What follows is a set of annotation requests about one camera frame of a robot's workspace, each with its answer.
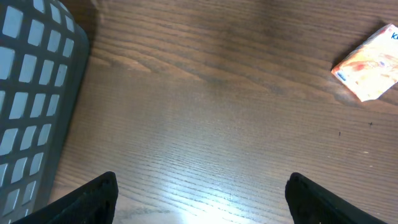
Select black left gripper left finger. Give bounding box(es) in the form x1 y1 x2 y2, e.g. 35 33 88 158
12 171 119 224

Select orange small box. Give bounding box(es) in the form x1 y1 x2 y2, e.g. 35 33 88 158
331 24 397 102

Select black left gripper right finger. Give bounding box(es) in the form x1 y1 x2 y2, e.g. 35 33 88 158
285 172 386 224

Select grey plastic mesh basket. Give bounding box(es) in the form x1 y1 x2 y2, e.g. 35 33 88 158
1 0 90 223

